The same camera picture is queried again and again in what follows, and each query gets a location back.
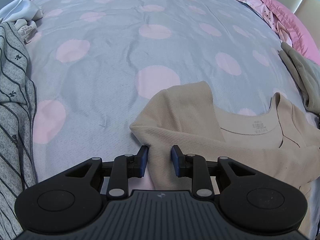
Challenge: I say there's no beige headboard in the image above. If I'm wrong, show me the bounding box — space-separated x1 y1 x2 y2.
269 0 320 24

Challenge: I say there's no white hooded sweatshirt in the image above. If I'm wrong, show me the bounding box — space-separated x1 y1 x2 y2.
0 0 44 43

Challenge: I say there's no grey pink-dotted blanket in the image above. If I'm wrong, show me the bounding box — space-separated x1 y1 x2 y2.
25 0 320 188

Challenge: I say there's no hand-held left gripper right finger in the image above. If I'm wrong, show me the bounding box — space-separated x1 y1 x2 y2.
171 144 257 200

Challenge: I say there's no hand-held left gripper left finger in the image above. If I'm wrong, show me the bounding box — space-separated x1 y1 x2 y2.
65 145 149 200

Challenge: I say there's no pink pillow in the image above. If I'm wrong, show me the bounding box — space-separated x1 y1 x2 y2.
257 0 320 65

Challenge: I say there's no grey striped garment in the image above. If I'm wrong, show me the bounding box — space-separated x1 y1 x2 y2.
0 21 38 240

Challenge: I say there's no beige sweater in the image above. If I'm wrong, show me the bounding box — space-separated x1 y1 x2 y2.
130 81 320 240

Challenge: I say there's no olive green garment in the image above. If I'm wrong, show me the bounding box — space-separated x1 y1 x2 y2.
279 41 320 113

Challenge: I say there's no pink patterned garment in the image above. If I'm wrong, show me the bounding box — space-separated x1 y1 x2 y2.
232 0 293 43

